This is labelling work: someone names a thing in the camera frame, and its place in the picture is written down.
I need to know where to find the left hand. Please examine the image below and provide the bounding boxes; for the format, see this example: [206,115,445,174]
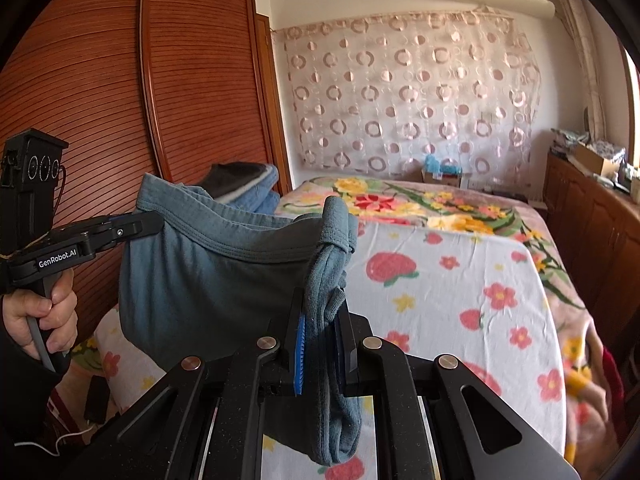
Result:
[2,269,78,359]

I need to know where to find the blue plush toy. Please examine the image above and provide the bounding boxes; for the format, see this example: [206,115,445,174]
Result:
[423,154,462,177]

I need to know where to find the window with wooden frame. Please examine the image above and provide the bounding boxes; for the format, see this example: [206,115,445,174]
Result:
[620,47,640,168]

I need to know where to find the folded dark grey garment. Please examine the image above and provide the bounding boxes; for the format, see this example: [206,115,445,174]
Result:
[196,162,269,198]

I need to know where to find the white floral bed sheet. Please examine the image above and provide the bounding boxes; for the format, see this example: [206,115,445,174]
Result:
[92,219,569,480]

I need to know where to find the sheer circle pattern curtain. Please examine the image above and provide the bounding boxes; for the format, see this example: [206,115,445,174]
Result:
[274,8,540,188]

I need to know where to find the wooden slatted wardrobe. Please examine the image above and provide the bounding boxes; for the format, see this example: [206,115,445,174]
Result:
[0,0,294,340]

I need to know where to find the long wooden sideboard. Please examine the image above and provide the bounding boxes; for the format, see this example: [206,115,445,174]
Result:
[542,154,639,362]

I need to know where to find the cardboard box on sideboard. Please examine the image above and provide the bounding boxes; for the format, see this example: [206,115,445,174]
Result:
[573,140,626,178]

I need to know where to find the folded light grey garment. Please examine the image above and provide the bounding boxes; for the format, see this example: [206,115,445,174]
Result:
[216,165,272,204]

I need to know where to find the teal pants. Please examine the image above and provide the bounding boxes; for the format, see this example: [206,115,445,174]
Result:
[119,175,361,466]

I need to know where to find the folded blue jeans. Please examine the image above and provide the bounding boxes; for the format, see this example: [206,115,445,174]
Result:
[225,164,280,214]

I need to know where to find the floral pink blanket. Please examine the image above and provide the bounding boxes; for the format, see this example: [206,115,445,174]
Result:
[64,174,626,480]

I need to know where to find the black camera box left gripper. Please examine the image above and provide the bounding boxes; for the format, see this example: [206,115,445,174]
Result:
[1,128,68,257]

